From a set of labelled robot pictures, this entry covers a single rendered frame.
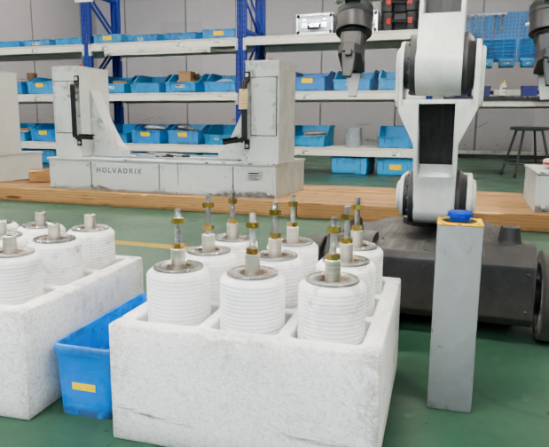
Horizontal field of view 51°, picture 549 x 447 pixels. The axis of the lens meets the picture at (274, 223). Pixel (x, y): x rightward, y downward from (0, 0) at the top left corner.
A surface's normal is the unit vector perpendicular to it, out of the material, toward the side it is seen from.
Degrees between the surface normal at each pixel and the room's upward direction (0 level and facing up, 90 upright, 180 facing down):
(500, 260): 46
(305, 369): 90
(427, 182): 120
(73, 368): 92
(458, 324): 90
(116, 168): 90
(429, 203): 106
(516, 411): 0
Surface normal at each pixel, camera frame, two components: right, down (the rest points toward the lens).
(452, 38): -0.29, -0.26
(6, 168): 0.95, 0.06
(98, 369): -0.27, 0.19
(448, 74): -0.30, 0.51
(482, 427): 0.00, -0.99
